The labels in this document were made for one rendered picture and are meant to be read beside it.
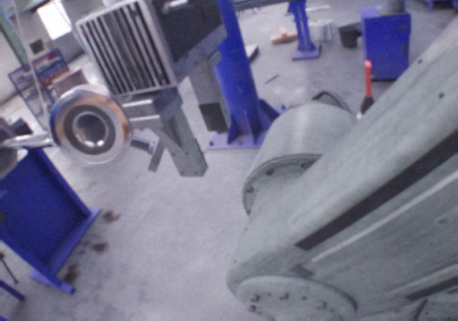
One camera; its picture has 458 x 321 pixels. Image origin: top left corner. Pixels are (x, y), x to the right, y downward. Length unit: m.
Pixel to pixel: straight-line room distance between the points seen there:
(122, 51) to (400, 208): 0.38
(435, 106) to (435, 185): 0.07
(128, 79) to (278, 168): 0.33
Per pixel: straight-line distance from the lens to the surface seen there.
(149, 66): 0.39
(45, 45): 14.55
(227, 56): 2.38
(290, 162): 0.55
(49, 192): 2.67
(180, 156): 0.50
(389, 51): 3.33
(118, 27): 0.40
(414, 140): 0.25
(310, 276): 0.43
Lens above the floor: 1.50
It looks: 35 degrees down
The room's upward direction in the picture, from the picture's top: 20 degrees counter-clockwise
